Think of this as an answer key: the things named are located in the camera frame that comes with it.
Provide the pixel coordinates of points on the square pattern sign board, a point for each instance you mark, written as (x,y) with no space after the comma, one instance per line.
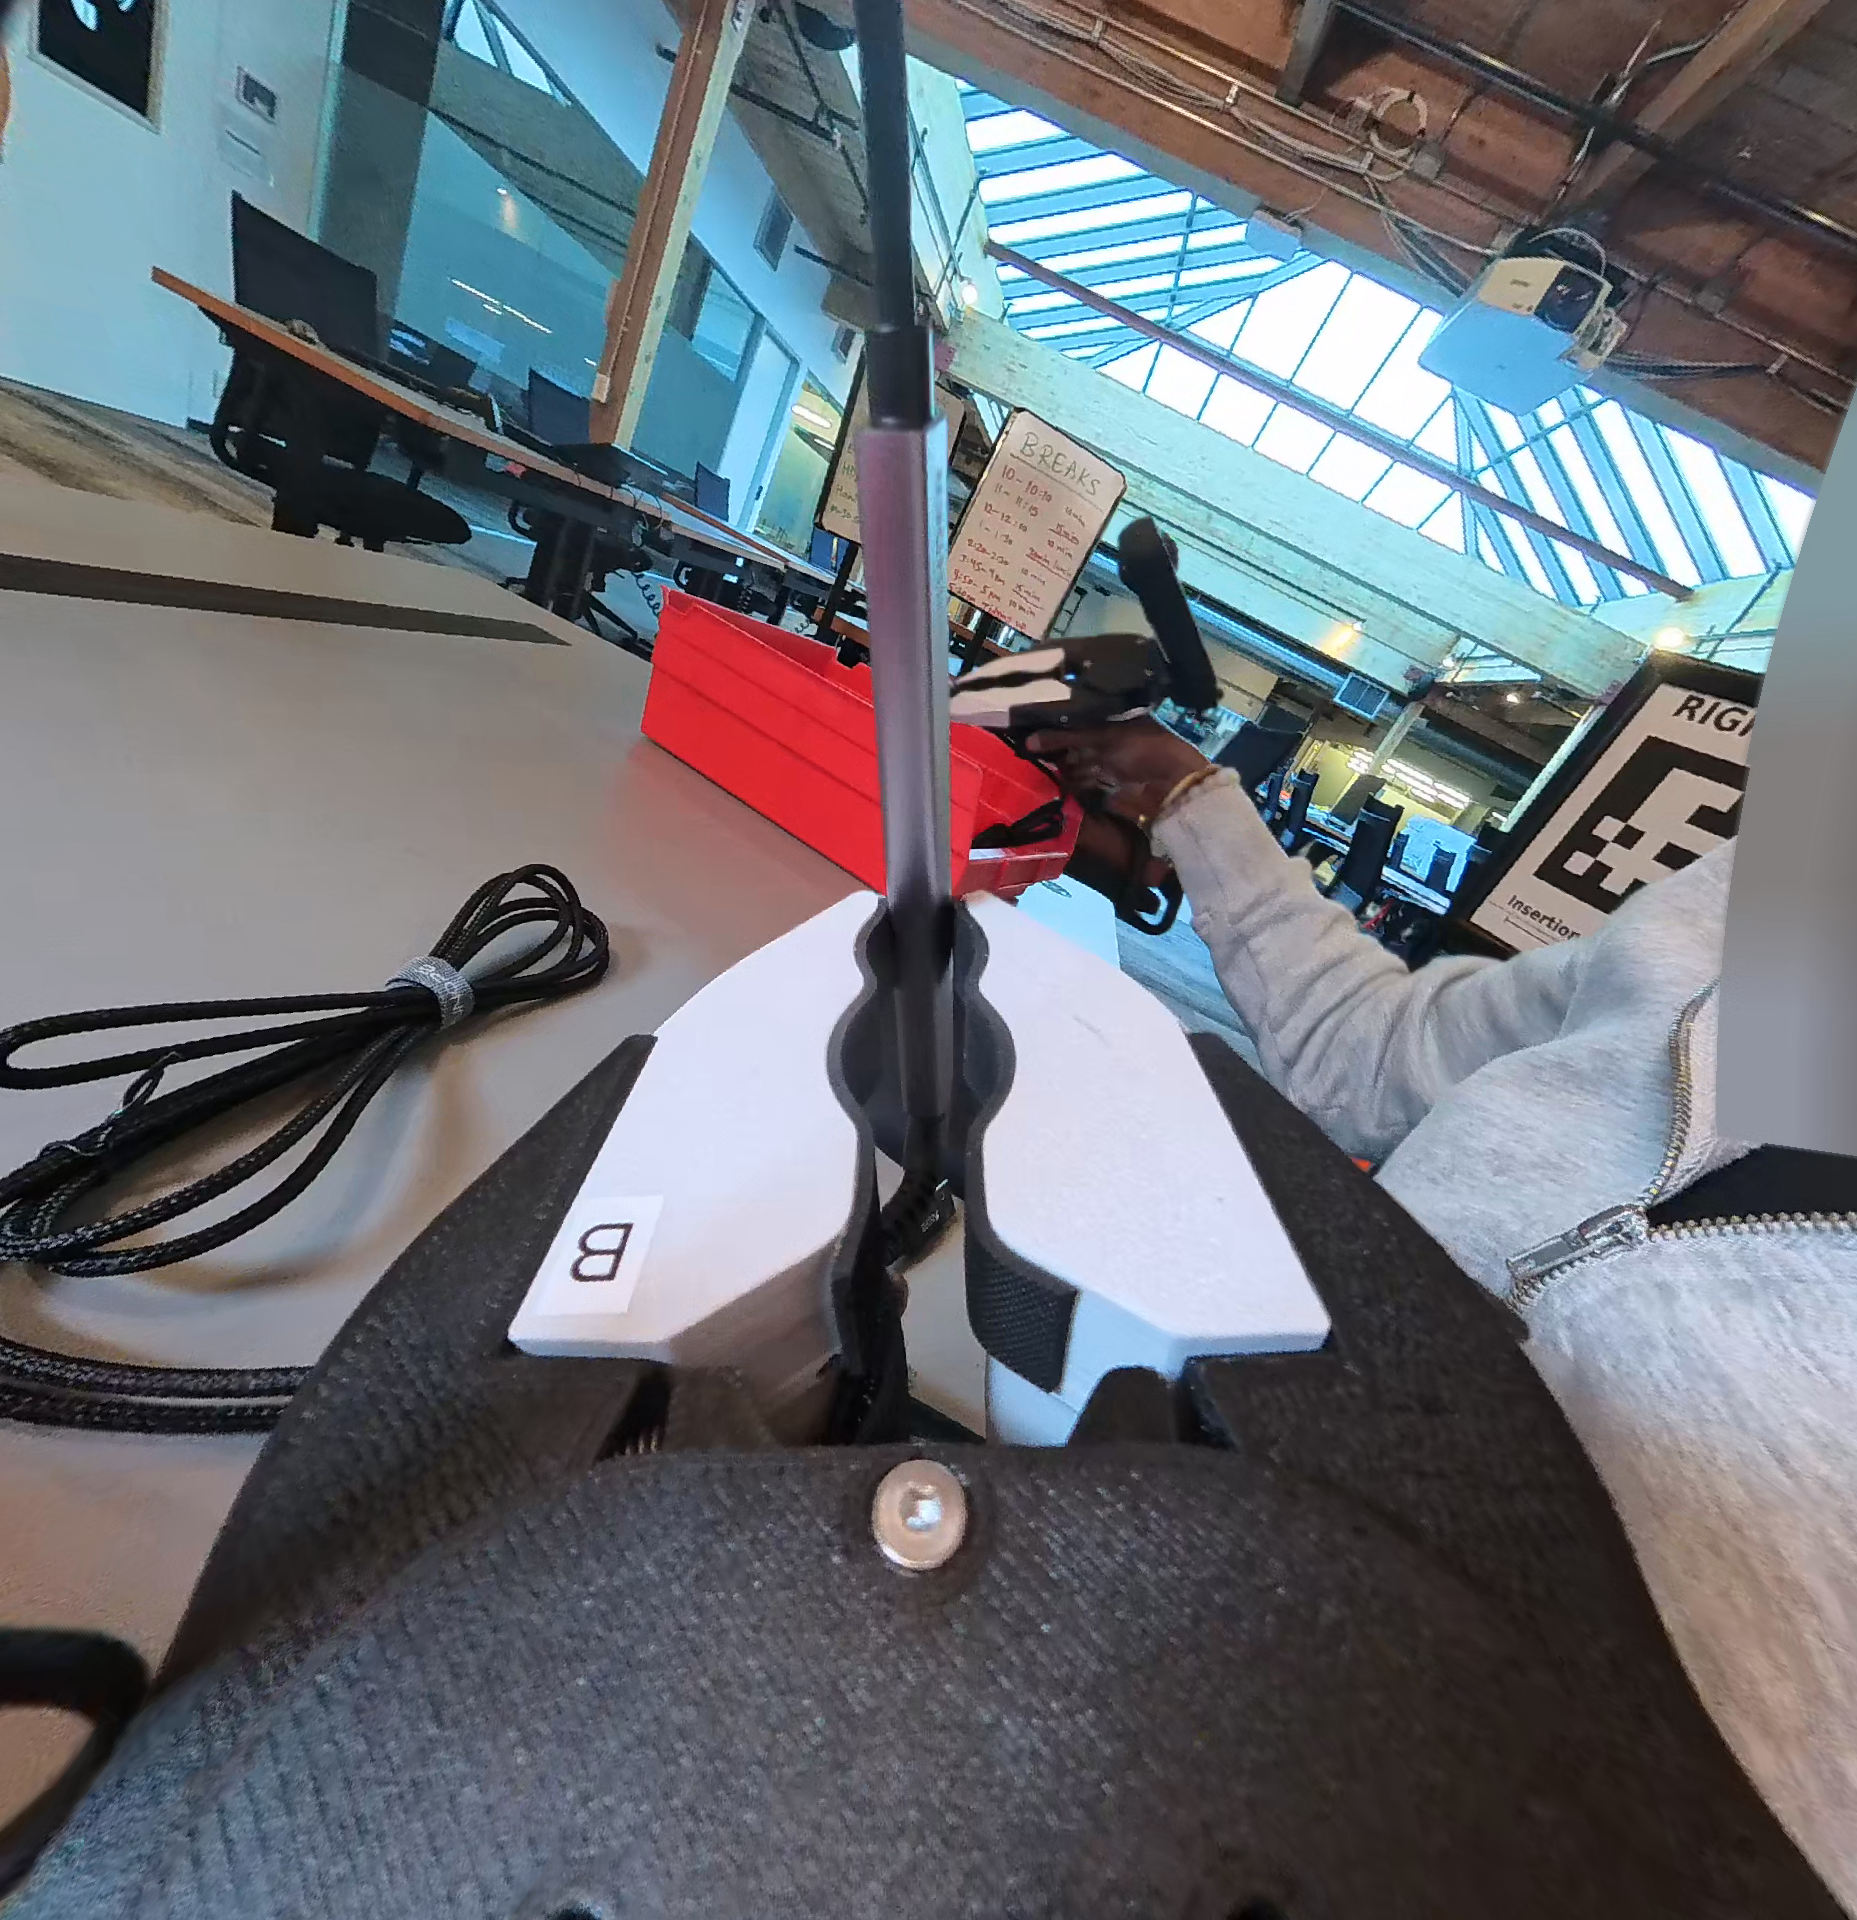
(1632,808)

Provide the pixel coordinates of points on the ceiling projector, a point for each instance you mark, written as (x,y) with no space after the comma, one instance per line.
(1528,323)

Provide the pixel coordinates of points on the grey usb hub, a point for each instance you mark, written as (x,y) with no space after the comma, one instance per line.
(908,675)

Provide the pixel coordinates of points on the wooden office desk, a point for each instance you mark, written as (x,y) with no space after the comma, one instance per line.
(418,405)

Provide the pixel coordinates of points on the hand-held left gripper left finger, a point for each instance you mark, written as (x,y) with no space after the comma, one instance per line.
(733,1141)

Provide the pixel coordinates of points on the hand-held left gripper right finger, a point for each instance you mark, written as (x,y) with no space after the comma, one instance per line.
(1153,1185)

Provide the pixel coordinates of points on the black desk chair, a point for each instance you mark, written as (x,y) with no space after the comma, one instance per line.
(305,390)

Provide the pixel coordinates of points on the person's right hand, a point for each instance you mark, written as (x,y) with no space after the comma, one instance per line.
(1139,781)

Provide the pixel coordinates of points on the whiteboard with handwriting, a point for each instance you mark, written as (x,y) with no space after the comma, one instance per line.
(840,488)
(1041,518)

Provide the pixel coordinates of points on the black wall sign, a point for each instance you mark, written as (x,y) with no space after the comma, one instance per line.
(101,54)

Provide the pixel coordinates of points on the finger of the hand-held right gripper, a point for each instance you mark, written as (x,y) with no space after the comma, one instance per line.
(1018,675)
(1041,711)

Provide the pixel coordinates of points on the red plastic bin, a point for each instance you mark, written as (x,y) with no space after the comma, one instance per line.
(779,705)

